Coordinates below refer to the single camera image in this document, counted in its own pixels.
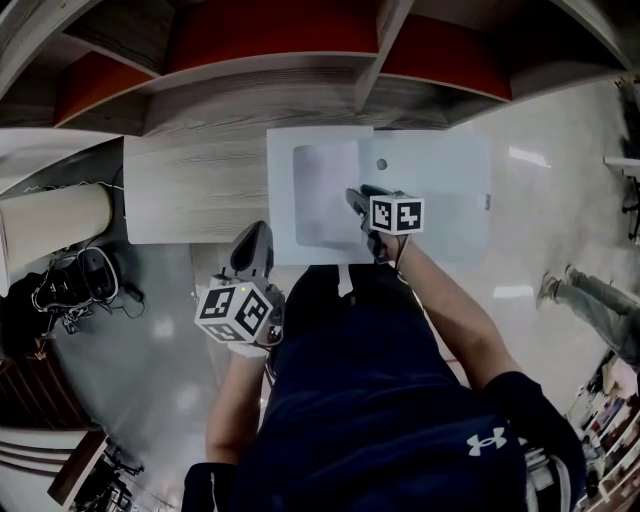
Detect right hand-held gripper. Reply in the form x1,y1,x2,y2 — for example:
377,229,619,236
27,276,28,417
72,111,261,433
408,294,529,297
345,183,425,265

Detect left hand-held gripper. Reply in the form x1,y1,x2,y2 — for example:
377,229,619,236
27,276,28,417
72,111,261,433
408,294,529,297
194,221,287,347

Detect white A4 paper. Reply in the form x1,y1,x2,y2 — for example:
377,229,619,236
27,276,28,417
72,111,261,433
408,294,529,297
292,141,365,250

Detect white box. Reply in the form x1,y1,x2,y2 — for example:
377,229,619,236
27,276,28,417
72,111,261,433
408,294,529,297
265,127,495,267

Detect person's right forearm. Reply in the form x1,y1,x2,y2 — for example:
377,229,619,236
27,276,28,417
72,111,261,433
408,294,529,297
397,235,524,396

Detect person's left forearm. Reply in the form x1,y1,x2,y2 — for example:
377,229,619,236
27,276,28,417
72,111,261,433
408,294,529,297
204,347,267,469

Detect grey wooden desk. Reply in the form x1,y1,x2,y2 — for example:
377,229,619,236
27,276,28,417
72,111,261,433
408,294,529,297
122,119,381,247

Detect grey wooden shelf unit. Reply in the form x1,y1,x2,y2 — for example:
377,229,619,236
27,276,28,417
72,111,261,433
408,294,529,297
0,0,640,140

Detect black gear pile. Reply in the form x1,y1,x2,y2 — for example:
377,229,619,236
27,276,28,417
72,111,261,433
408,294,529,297
9,244,147,337

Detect person's navy shirt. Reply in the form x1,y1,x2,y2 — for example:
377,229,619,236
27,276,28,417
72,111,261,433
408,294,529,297
182,263,590,512

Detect white long desk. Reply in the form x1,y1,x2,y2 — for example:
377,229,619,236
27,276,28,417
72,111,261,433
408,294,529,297
602,155,640,177

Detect brown wooden furniture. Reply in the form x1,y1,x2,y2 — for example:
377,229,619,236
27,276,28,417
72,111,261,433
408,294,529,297
0,339,109,506

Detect black office chair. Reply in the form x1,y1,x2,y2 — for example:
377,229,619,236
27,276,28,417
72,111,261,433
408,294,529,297
619,174,640,244

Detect cluttered storage rack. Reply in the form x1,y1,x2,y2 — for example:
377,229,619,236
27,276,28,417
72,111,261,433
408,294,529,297
564,349,640,512

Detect white round pedestal table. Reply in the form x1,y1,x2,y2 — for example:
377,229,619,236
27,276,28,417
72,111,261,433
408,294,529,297
0,127,125,300

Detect grey shoulder strap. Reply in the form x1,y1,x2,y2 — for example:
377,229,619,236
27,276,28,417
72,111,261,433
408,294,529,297
524,444,571,512

